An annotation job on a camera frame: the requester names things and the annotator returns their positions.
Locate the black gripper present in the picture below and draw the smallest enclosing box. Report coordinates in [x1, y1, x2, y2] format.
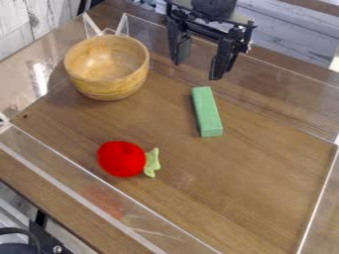
[165, 0, 255, 80]

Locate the red plush strawberry toy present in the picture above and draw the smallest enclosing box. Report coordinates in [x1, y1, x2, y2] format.
[97, 141, 162, 178]

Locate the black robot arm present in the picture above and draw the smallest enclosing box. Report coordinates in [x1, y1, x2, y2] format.
[165, 0, 257, 80]

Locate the wooden bowl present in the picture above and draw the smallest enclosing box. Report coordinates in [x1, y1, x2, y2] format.
[65, 35, 150, 101]

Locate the green rectangular block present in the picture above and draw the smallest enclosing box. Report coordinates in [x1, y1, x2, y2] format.
[193, 86, 225, 137]

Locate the clear acrylic table barrier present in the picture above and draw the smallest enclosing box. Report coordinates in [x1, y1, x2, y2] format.
[0, 15, 339, 254]

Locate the black clamp under table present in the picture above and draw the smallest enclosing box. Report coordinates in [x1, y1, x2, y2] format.
[0, 211, 77, 254]

